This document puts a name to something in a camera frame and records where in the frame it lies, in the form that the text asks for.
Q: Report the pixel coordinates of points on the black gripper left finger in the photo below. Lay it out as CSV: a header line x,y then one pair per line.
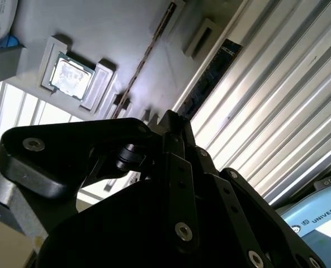
x,y
70,145

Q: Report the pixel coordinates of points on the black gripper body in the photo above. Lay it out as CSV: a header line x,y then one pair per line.
x,y
112,231

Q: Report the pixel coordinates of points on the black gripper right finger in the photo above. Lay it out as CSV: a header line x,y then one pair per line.
x,y
238,201

